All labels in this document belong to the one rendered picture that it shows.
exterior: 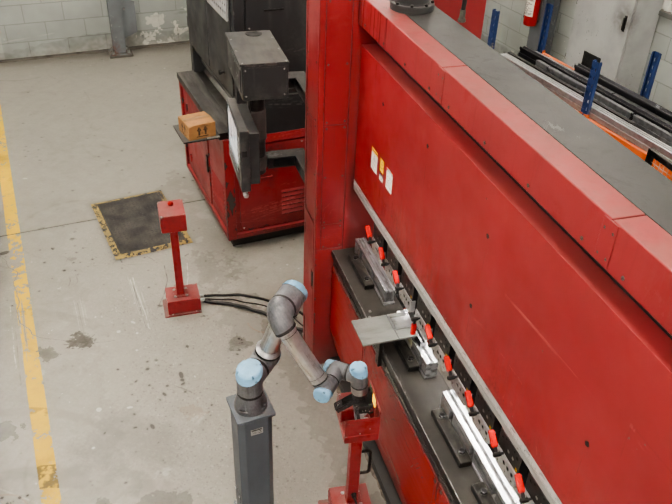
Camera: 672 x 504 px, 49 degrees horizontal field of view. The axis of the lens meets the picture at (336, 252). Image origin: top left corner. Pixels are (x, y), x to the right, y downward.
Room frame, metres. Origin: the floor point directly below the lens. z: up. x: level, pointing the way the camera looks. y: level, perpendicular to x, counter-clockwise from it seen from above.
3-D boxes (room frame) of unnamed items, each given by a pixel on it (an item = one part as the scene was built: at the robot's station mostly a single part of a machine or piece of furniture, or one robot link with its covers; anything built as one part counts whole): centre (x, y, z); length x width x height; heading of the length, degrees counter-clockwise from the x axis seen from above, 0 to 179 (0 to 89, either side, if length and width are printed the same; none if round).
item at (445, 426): (2.08, -0.51, 0.89); 0.30 x 0.05 x 0.03; 18
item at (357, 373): (2.28, -0.12, 1.03); 0.09 x 0.08 x 0.11; 68
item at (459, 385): (2.13, -0.55, 1.18); 0.15 x 0.09 x 0.17; 18
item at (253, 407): (2.32, 0.36, 0.82); 0.15 x 0.15 x 0.10
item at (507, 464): (1.75, -0.68, 1.18); 0.15 x 0.09 x 0.17; 18
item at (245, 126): (3.65, 0.53, 1.42); 0.45 x 0.12 x 0.36; 17
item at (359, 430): (2.33, -0.13, 0.75); 0.20 x 0.16 x 0.18; 12
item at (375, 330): (2.63, -0.24, 1.00); 0.26 x 0.18 x 0.01; 108
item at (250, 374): (2.33, 0.36, 0.94); 0.13 x 0.12 x 0.14; 158
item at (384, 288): (3.20, -0.21, 0.92); 0.50 x 0.06 x 0.10; 18
